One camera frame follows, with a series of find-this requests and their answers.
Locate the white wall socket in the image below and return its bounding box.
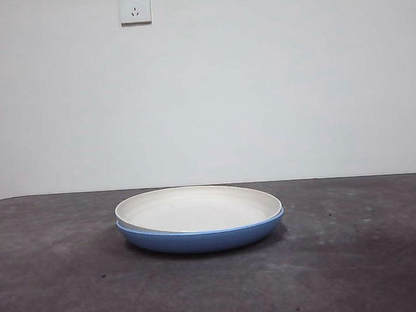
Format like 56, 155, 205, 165
118, 0, 152, 27

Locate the white plate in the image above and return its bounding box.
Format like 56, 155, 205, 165
113, 180, 283, 237

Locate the blue plate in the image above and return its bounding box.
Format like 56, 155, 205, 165
116, 207, 288, 258

